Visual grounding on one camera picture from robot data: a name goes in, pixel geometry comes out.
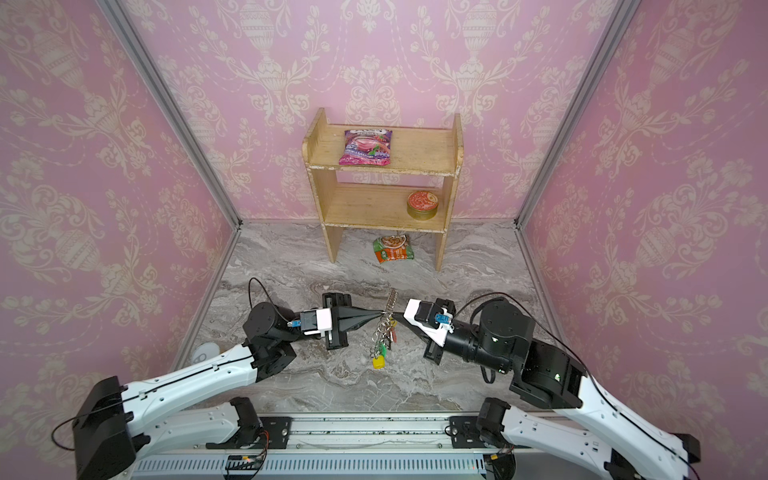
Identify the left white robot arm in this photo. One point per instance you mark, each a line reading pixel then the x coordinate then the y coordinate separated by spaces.
pixel 119 423

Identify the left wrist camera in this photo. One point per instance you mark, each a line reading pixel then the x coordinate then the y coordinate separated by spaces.
pixel 313 322

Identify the aluminium corner post right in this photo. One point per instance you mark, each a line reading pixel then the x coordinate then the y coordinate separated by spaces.
pixel 616 28

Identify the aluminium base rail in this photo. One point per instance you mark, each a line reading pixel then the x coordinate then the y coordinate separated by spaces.
pixel 433 445

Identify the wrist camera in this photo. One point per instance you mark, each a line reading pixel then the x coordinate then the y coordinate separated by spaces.
pixel 434 318
pixel 313 322

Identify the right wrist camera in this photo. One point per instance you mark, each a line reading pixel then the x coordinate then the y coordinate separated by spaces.
pixel 434 318

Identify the aluminium corner post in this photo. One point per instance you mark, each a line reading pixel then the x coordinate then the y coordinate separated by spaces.
pixel 616 28
pixel 118 18

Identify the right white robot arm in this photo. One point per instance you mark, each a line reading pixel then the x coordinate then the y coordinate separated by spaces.
pixel 608 439

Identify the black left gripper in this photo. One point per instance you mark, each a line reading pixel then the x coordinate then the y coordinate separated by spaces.
pixel 341 319

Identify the round red gold tin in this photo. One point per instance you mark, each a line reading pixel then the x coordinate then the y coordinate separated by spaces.
pixel 422 204

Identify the aluminium corner post left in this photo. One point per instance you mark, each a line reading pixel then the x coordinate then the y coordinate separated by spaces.
pixel 118 18

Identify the yellow key tag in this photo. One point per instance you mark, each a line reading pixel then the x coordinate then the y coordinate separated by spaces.
pixel 379 362

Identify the green orange snack packet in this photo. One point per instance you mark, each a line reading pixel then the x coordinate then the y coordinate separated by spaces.
pixel 393 248

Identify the wooden two-tier shelf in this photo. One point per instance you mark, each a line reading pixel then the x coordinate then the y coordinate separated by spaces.
pixel 340 206

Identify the pink snack packet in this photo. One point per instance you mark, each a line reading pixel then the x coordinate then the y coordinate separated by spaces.
pixel 367 147

